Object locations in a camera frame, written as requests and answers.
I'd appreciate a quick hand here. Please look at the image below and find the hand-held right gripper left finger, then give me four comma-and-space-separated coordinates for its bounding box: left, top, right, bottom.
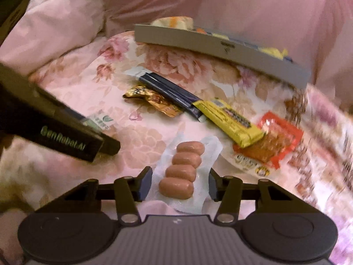
62, 166, 154, 225

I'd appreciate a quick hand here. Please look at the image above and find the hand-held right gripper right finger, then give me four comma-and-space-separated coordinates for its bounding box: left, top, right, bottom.
208, 168, 298, 225

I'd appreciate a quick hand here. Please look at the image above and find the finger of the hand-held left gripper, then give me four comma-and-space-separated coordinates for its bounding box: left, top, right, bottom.
101, 134, 121, 156

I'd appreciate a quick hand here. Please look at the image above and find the clear sausage packet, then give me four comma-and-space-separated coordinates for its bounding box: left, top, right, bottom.
153, 135, 223, 214

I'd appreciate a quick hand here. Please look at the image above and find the yellow snack bar packet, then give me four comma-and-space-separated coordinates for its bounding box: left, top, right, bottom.
192, 98, 265, 148

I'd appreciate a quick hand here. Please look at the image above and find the red snack packet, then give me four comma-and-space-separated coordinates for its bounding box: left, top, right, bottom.
233, 112, 304, 176

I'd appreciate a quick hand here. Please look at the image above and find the dark blue snack packet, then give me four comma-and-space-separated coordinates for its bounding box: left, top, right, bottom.
124, 68, 206, 122

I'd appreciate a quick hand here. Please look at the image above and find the grey cardboard box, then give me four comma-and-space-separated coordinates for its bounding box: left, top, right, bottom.
134, 22, 312, 90

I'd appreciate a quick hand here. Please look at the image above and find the cream orange snack packet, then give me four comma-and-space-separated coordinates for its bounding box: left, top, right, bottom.
151, 17, 194, 31

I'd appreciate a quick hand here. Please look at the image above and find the gold brown snack packet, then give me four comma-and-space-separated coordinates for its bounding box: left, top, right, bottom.
123, 85, 184, 118

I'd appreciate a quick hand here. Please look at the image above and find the pale pink duvet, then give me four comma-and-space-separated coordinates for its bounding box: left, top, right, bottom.
0, 0, 111, 71

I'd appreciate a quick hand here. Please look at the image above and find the floral bedsheet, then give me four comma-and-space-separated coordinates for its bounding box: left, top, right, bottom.
0, 30, 353, 265

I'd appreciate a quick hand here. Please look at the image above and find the wooden headboard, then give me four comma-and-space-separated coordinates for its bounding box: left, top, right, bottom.
0, 0, 36, 35

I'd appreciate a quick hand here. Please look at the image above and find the dusty pink sheet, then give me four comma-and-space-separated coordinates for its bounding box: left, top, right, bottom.
36, 0, 199, 38

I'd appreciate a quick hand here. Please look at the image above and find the pink curtain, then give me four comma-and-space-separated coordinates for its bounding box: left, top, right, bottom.
165, 0, 353, 108

